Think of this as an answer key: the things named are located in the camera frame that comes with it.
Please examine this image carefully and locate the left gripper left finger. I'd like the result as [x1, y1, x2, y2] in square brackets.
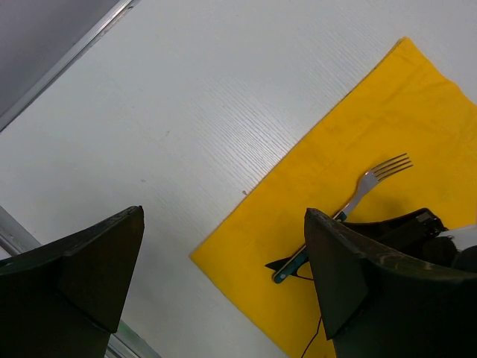
[1, 206, 145, 357]

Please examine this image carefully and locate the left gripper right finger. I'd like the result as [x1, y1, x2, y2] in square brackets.
[304, 208, 476, 357]

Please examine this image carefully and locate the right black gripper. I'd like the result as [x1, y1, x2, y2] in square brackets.
[343, 208, 476, 272]

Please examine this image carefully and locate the fork with teal handle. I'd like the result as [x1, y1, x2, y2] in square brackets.
[272, 153, 413, 284]

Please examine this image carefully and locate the yellow Pikachu cloth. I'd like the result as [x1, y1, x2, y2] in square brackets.
[191, 38, 476, 357]

